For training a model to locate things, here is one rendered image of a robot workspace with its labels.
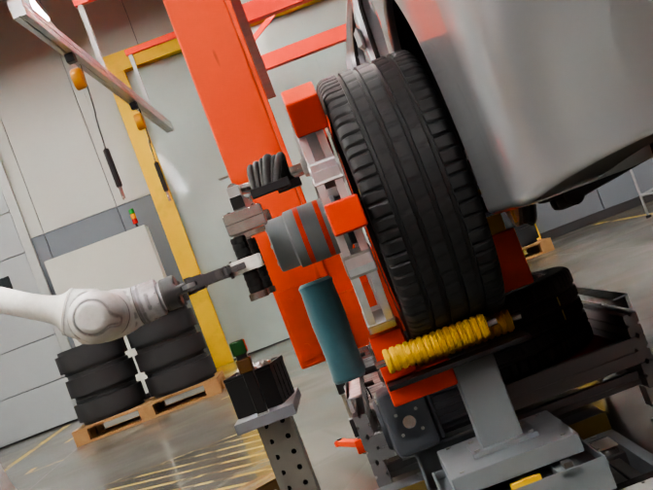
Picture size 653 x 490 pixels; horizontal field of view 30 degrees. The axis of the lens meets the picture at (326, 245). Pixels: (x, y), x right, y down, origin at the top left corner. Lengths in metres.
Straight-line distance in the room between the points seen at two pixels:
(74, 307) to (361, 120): 0.73
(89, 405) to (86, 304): 8.88
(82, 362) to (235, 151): 8.11
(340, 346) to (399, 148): 0.61
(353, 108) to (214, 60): 0.80
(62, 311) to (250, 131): 0.98
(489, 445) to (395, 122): 0.80
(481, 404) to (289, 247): 0.58
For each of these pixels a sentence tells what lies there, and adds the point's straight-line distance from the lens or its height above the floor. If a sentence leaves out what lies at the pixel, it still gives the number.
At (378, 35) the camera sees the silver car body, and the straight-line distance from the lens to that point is 4.29.
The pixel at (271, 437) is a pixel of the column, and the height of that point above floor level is 0.36.
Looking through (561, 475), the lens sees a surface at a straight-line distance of 2.74.
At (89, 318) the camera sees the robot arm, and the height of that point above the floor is 0.84.
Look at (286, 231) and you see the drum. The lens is 2.84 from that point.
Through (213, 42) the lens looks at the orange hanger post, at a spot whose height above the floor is 1.44.
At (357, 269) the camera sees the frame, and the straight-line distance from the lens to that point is 2.63.
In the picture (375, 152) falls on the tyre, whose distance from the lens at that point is 2.60.
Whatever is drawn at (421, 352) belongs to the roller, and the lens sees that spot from 2.77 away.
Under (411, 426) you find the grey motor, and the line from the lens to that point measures 3.15.
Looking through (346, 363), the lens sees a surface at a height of 0.52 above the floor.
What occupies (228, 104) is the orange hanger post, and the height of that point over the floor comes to 1.27.
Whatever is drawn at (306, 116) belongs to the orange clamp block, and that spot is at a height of 1.09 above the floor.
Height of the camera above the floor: 0.77
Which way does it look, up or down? 1 degrees up
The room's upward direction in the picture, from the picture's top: 21 degrees counter-clockwise
